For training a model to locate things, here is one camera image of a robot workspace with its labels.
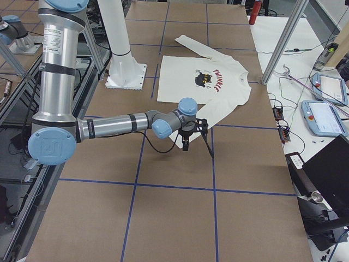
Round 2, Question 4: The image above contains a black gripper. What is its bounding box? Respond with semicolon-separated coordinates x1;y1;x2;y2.
178;118;214;157

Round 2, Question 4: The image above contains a cream long-sleeve cat shirt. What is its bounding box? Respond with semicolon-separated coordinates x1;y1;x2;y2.
157;34;252;142

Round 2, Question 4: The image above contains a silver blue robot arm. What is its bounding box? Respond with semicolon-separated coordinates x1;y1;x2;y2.
28;1;208;165

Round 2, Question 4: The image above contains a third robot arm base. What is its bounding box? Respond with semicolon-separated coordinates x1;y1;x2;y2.
1;15;40;55

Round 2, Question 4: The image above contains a black orange electronics box far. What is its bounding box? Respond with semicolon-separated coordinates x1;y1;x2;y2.
272;105;284;121

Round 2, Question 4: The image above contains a black orange electronics box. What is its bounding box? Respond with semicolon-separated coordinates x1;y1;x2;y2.
272;105;284;121
278;126;291;144

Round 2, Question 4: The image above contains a black orange electronics box near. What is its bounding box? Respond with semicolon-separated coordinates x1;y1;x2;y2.
278;126;291;144

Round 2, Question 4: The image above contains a white table cover sheet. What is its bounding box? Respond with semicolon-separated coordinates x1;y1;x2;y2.
250;16;332;161

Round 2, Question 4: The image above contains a metal hook tool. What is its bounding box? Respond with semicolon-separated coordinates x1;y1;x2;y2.
274;64;349;113

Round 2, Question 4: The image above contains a near blue teach pendant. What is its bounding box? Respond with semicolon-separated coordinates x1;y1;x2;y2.
301;100;348;137

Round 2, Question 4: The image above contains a blue teach pendant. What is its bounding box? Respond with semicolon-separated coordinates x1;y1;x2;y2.
311;73;348;106
301;100;348;137

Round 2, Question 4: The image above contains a red bottle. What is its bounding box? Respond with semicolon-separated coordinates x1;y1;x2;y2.
249;0;262;25

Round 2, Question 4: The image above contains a far blue teach pendant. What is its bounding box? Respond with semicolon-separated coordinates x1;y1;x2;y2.
311;73;348;106

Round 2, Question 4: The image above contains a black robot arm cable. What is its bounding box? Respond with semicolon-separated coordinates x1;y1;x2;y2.
136;130;183;154

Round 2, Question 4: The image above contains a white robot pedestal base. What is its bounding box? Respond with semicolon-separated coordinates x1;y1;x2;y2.
98;0;147;90

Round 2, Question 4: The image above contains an aluminium frame post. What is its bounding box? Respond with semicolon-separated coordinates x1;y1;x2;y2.
261;0;309;85

